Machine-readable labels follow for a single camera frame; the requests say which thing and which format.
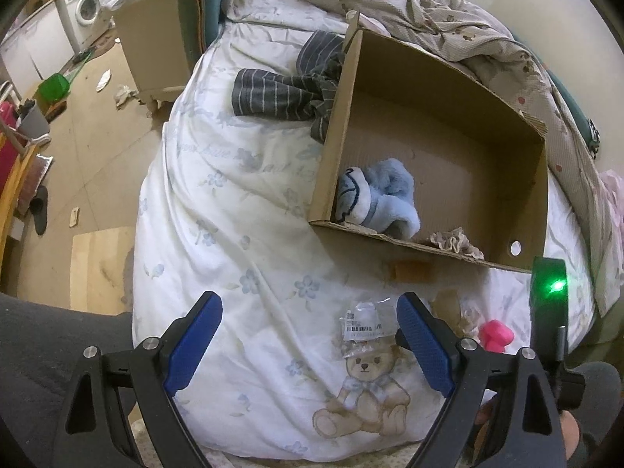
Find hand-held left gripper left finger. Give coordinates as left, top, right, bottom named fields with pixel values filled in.
left=51, top=291, right=223, bottom=468

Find teal headboard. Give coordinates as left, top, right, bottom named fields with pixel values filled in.
left=174, top=0, right=236, bottom=62

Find beige crumpled packet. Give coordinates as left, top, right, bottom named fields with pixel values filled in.
left=429, top=290, right=482, bottom=338

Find beige floral blanket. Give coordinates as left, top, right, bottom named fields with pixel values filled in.
left=291, top=0, right=624, bottom=317

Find grey striped cloth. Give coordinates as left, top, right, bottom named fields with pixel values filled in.
left=231, top=29, right=348, bottom=146

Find grey waste bin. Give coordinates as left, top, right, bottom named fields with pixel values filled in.
left=17, top=101, right=52, bottom=138

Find person's right forearm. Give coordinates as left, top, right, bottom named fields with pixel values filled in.
left=568, top=362, right=624, bottom=468

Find brown tape piece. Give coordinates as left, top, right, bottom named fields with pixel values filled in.
left=394, top=261, right=434, bottom=284

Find cardboard box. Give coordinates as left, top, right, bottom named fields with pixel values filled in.
left=308, top=10, right=551, bottom=275

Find white low cupboards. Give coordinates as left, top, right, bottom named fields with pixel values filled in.
left=0, top=7, right=75, bottom=99

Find person's dark grey trouser leg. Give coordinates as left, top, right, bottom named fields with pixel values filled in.
left=0, top=292, right=142, bottom=468

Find pink soft toy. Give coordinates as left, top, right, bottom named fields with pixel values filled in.
left=479, top=319, right=516, bottom=353

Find green dustpan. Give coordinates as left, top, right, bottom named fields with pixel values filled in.
left=38, top=51, right=91, bottom=104

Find black slippers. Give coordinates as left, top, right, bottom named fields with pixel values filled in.
left=30, top=185, right=50, bottom=236

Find white washing machine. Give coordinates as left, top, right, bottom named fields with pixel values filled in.
left=55, top=0, right=111, bottom=54

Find pink bag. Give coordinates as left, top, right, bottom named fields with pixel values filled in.
left=0, top=101, right=26, bottom=197

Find clear plastic bag with label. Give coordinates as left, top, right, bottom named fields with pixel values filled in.
left=340, top=302, right=397, bottom=358

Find beige floral scrunchie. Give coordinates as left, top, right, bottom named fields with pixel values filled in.
left=429, top=227, right=486, bottom=261

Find yellow wooden frame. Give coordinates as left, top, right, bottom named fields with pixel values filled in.
left=0, top=127, right=41, bottom=255

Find blue and white plush toy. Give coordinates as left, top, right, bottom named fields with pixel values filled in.
left=334, top=158, right=421, bottom=241

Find white floral duvet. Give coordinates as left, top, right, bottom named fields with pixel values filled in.
left=133, top=0, right=598, bottom=460

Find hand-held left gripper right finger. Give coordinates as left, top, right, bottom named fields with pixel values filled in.
left=396, top=292, right=569, bottom=468

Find beige bedside cabinet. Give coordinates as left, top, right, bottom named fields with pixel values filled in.
left=113, top=0, right=197, bottom=109

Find person's right hand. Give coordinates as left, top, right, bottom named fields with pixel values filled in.
left=558, top=408, right=583, bottom=466

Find pink cloth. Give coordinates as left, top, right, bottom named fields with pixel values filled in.
left=599, top=170, right=624, bottom=235

